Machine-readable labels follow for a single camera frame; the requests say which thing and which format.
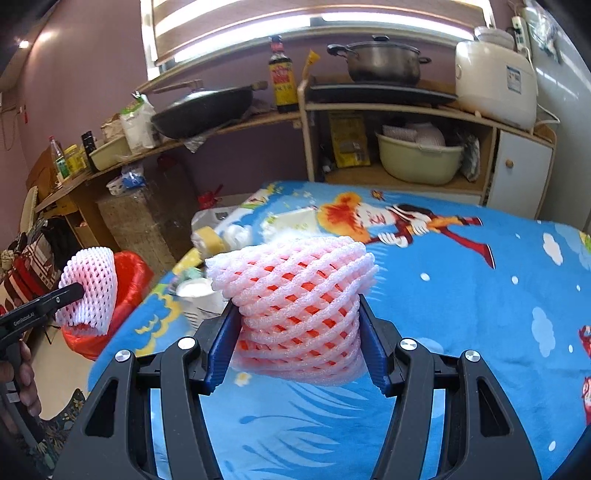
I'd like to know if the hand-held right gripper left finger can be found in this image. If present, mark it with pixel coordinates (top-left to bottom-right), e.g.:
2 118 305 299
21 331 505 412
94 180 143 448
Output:
53 300 243 480

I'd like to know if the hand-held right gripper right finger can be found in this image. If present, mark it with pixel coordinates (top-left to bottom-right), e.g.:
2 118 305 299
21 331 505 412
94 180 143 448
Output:
358 293 543 480

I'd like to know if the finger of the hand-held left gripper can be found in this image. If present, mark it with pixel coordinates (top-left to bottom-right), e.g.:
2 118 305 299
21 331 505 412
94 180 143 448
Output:
28 282 85 320

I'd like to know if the pink foam fruit net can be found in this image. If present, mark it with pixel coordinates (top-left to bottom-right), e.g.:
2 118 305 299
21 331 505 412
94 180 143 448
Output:
55 247 118 335
205 235 379 386

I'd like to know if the red trash bin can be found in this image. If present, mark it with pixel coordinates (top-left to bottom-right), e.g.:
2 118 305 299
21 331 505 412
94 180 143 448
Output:
62 250 155 361

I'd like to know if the person's left hand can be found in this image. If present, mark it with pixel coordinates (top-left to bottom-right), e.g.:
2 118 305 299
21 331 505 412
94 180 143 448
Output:
0 344 43 418

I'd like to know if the dark patterned cloth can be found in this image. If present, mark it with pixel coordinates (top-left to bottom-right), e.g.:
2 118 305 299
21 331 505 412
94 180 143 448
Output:
0 222 65 319

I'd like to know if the white paper cup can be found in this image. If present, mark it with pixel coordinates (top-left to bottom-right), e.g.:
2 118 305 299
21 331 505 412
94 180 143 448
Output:
175 277 229 330

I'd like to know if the printed blue blanket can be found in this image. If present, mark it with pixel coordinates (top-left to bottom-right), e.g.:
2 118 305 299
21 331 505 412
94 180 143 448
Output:
88 180 591 480

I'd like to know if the yellow sponge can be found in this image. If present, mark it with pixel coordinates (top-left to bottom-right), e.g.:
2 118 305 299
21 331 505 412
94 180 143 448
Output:
191 225 232 259

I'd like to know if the plastic-wrapped cardboard box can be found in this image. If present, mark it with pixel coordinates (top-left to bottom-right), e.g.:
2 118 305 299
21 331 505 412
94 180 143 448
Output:
96 182 197 264

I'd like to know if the crumpled white tissue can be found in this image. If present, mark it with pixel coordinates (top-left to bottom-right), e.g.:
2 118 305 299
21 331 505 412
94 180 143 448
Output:
224 222 252 252

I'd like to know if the red-capped clear bottle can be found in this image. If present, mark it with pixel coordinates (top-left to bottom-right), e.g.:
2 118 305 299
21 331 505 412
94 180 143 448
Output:
48 135 66 181

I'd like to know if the yellow jar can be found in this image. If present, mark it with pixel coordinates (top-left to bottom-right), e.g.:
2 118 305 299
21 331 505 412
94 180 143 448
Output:
65 144 88 175

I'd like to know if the blue and white packet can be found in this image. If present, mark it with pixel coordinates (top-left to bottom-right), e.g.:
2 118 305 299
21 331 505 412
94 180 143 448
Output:
121 166 146 190

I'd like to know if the cream plastic basin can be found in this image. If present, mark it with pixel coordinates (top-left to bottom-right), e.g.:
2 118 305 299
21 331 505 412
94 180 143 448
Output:
89 136 132 171

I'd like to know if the brown paper bag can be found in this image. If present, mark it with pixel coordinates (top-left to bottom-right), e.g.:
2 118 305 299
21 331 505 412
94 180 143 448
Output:
100 113 125 139

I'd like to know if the green plastic basin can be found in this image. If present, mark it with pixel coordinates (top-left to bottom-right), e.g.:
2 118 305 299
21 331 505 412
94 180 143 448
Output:
375 130 465 185

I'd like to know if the white powder bag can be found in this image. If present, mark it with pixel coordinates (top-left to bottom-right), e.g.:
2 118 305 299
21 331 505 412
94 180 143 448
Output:
120 95 158 153

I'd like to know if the yellow packet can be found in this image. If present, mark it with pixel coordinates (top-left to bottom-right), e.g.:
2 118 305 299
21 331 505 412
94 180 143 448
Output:
329 112 371 168

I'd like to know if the crinkled plastic bag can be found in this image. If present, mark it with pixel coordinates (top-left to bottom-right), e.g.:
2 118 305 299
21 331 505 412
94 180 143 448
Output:
462 136 482 181

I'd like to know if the wooden rack with white cabinet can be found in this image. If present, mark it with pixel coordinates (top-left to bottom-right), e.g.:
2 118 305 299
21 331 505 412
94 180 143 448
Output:
298 76 557 220

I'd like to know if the long wooden shelf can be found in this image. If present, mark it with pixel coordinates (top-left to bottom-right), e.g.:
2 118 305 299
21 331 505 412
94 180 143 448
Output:
28 108 303 259

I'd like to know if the black wok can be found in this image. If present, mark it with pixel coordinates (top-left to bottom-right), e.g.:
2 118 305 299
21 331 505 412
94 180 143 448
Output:
150 80 269 139

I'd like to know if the black induction cooktop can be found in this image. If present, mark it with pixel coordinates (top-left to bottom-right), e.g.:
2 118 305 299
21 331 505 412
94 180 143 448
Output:
307 83 458 104

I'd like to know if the dark soy sauce bottle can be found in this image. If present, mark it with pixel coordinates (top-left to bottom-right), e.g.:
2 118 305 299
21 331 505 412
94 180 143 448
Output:
268 34 301 114

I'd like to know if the steel cooking pot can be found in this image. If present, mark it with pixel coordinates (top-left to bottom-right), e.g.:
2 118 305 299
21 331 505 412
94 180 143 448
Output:
327 34 432 86

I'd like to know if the white refrigerator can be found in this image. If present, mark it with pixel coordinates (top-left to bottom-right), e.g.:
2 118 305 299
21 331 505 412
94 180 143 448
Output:
524 0 591 232

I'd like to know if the yellow bag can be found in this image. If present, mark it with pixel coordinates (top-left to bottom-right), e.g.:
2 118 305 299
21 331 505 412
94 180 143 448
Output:
302 48 321 84

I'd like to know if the white rice cooker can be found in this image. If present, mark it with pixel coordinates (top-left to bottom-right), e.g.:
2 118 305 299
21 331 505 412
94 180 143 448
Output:
455 25 539 130

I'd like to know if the striped window blind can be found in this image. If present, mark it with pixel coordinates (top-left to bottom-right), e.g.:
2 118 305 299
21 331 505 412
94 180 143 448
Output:
141 0 497 65

